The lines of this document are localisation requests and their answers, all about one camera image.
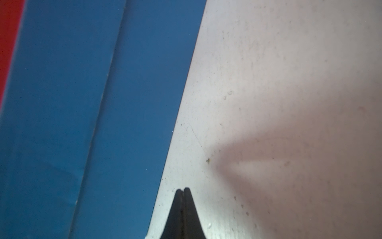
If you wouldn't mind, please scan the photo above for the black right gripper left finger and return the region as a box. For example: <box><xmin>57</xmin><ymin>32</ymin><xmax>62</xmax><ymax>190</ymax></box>
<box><xmin>160</xmin><ymin>189</ymin><xmax>183</xmax><ymax>239</ymax></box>

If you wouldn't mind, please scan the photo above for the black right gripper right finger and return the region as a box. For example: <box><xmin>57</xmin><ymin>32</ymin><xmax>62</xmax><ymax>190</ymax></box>
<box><xmin>182</xmin><ymin>187</ymin><xmax>206</xmax><ymax>239</ymax></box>

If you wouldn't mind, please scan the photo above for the blue shoebox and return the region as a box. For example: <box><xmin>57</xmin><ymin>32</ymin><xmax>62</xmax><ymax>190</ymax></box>
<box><xmin>1</xmin><ymin>1</ymin><xmax>206</xmax><ymax>239</ymax></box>

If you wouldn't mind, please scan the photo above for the red shoebox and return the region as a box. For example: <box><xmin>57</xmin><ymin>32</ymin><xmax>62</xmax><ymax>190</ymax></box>
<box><xmin>0</xmin><ymin>0</ymin><xmax>25</xmax><ymax>103</ymax></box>

